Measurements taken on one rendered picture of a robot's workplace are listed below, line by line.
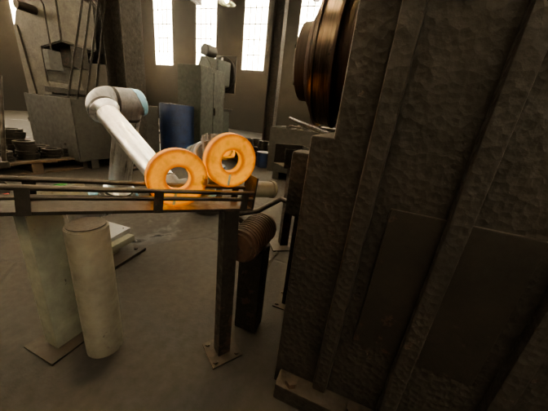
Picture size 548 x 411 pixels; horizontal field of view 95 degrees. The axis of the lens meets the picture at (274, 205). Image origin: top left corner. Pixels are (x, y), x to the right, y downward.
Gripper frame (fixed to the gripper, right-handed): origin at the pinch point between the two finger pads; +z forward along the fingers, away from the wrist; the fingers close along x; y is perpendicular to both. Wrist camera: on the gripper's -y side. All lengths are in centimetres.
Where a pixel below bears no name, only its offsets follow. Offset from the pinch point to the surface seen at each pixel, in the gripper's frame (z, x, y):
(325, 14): 10, 30, 42
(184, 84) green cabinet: -364, 94, 148
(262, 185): -0.9, 11.3, -9.8
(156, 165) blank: 0.6, -20.2, -3.3
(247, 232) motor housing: -5.6, 7.3, -25.4
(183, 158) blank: 1.0, -13.9, -1.6
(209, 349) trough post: -24, -3, -74
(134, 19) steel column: -286, 18, 184
